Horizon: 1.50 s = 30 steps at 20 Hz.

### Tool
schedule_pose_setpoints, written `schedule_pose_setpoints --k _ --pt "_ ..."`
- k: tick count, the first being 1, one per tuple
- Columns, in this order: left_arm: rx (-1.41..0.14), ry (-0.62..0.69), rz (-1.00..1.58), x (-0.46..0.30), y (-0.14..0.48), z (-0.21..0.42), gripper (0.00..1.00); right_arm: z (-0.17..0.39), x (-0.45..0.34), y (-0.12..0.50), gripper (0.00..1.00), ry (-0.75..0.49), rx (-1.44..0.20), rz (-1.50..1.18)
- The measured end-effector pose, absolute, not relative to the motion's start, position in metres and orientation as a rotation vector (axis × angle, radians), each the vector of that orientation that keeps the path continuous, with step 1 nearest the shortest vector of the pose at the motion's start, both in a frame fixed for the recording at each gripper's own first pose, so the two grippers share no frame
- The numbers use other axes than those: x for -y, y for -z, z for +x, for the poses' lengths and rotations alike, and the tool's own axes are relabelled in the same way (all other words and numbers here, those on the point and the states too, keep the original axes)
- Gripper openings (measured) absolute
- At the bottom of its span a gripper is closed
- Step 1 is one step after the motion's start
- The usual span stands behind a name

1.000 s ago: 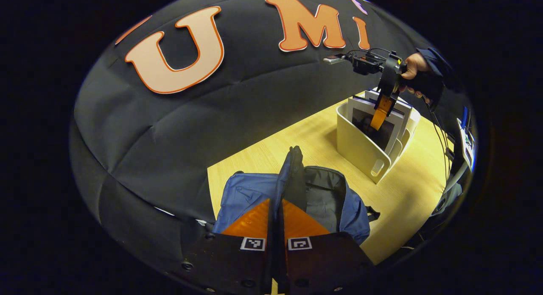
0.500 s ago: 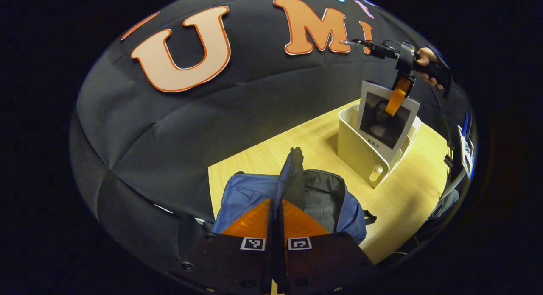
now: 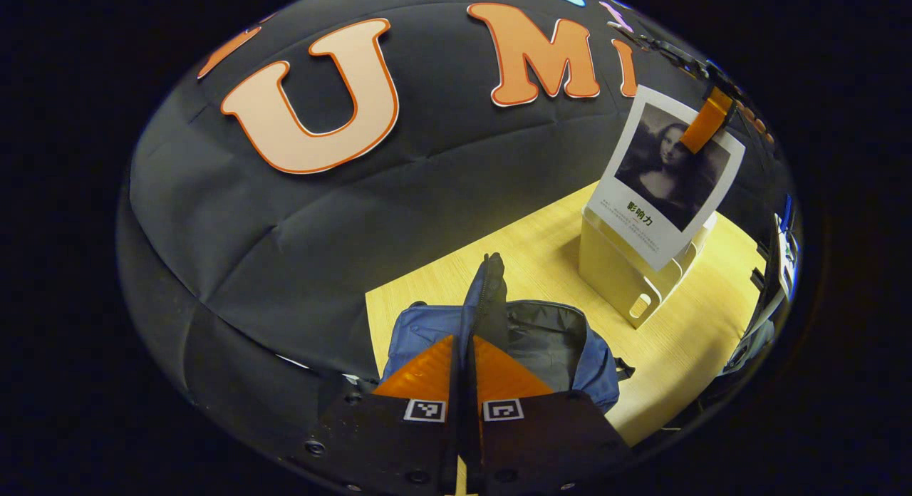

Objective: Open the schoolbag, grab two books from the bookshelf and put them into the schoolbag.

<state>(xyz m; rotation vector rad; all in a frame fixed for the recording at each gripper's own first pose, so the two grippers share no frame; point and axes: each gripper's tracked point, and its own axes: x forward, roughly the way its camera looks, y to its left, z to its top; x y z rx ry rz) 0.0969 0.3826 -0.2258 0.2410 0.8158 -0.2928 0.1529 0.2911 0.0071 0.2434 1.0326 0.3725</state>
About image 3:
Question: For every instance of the blue schoolbag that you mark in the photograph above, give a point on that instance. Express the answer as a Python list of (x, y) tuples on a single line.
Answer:
[(427, 332)]

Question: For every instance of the grey portrait cover book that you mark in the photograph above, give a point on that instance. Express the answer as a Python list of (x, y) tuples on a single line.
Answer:
[(662, 168)]

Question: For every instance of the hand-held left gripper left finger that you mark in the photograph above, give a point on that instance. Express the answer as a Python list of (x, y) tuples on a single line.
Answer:
[(399, 439)]

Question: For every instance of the white plastic bookshelf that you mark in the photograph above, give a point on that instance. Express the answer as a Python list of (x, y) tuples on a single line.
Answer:
[(613, 268)]

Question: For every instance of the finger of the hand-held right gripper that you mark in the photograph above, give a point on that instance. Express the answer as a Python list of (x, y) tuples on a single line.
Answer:
[(705, 122), (755, 118)]

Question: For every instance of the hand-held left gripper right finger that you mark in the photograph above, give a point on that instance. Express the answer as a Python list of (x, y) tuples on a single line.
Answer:
[(541, 439)]

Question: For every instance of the black backdrop cloth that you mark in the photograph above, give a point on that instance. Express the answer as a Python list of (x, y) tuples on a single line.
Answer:
[(285, 254)]

